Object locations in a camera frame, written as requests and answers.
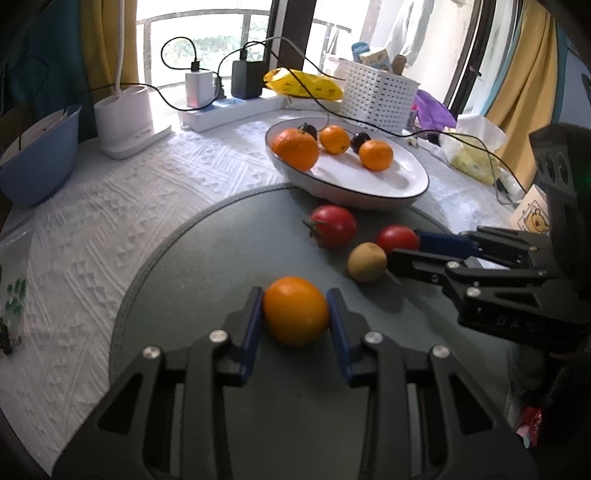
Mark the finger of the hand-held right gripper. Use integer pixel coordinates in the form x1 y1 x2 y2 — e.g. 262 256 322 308
388 248 553 305
417 225 551 271

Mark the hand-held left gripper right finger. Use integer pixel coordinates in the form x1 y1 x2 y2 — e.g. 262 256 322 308
325 288 541 480

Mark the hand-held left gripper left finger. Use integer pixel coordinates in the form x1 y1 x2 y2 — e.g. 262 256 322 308
53 286 266 480

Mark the red tomato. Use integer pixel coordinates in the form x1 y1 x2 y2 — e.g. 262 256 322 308
302 204 358 250
376 224 421 254

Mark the small orange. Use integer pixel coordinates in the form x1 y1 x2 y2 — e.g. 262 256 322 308
262 276 330 348
320 124 351 154
359 140 394 172

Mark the yellow-brown round fruit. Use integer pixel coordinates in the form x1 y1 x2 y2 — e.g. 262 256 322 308
347 242 389 283

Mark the white round plate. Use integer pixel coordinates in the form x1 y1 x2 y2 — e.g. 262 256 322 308
264 115 430 210

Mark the large orange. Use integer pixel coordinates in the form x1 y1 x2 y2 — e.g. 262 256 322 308
271 128 320 171

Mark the white cartoon mug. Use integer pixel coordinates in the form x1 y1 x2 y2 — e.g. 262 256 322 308
515 185 552 237

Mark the grey round mat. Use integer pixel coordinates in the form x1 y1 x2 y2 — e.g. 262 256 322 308
110 182 513 480

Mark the yellow tissue pack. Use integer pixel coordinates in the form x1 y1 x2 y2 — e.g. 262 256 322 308
441 113 509 185

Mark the yellow curtain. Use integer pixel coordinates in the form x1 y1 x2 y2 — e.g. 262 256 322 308
81 0 139 87
485 0 561 162

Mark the white perforated basket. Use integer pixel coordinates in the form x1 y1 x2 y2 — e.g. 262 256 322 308
337 58 422 134

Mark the yellow printed carton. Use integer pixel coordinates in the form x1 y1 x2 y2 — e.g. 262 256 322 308
359 47 393 72

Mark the red packet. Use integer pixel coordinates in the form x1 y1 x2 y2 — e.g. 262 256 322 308
516 406 546 449

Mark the yellow plastic bag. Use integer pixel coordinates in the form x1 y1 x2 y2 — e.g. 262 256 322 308
263 68 345 101

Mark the white power strip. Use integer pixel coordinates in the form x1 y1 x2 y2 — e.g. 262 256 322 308
178 95 289 133

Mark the white hanging shirt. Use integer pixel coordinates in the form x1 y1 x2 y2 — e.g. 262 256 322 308
383 0 444 65

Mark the clear plastic bag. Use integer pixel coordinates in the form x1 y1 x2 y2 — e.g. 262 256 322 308
0 226 35 358

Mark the white charger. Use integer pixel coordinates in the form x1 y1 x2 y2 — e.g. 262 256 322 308
185 70 219 108

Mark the white lamp base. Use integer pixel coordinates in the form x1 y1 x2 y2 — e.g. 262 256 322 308
93 0 172 161

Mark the black charger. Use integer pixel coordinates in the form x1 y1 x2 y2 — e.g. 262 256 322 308
231 60 264 99

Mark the blue plastic bowl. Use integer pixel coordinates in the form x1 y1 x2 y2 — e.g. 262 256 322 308
0 105 83 207

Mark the balcony railing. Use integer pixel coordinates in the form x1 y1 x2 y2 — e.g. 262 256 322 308
136 9 352 88

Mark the dark blue curtain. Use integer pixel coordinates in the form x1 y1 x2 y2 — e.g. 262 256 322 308
0 0 93 118

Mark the black door frame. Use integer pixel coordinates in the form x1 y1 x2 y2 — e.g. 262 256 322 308
443 0 519 112

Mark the long black cable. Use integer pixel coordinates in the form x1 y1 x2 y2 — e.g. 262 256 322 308
219 37 527 193

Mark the lamp black cable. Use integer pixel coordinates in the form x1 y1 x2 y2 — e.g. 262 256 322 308
83 83 191 112

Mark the black window post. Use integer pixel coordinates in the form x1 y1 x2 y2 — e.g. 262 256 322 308
265 0 317 70

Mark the looped black cable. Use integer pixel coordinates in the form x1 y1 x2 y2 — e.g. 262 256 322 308
161 36 202 73

